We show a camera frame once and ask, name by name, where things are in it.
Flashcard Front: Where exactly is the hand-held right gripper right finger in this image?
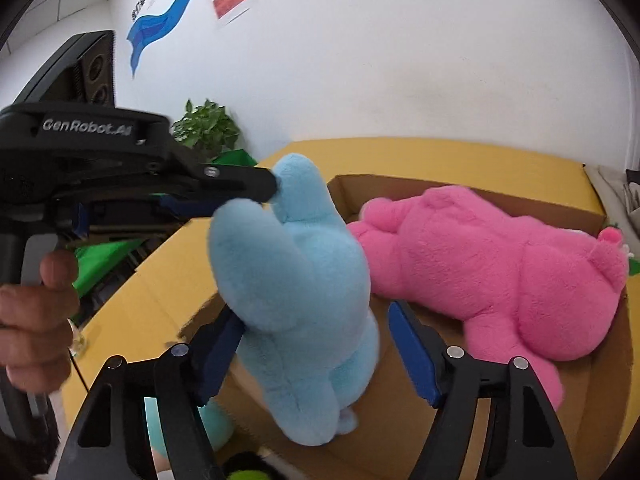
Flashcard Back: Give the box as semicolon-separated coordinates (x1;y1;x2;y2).
387;300;578;480

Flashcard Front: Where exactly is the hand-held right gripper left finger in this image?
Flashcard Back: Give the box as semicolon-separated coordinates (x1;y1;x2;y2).
52;305;248;480

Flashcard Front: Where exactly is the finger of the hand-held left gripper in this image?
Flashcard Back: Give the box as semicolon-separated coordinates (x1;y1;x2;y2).
172;160;279;205
159;194;227;219

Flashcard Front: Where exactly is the light blue plush toy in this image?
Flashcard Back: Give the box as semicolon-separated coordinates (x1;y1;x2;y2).
207;152;381;447

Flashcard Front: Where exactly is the brown cardboard box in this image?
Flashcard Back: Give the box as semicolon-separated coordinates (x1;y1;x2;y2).
135;174;636;480

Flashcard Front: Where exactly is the person's left hand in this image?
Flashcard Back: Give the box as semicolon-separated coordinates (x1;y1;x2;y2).
0;249;81;393

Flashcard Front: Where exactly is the green potted plant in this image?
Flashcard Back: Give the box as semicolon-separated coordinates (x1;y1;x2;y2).
171;98;242;163

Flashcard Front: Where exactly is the teal plush doll brown hair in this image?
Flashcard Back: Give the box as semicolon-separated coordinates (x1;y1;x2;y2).
145;395;236;461

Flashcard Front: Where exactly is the green and black toy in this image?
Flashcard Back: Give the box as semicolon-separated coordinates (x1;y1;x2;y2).
222;452;286;480

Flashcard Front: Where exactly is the hot pink plush toy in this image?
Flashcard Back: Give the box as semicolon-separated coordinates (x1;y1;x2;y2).
346;185;630;411

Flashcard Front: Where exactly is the grey cloth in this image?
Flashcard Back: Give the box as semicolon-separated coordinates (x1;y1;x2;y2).
582;162;640;241

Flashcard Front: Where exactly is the blue wave wall banner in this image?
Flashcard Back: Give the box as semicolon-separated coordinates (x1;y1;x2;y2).
126;0;223;78

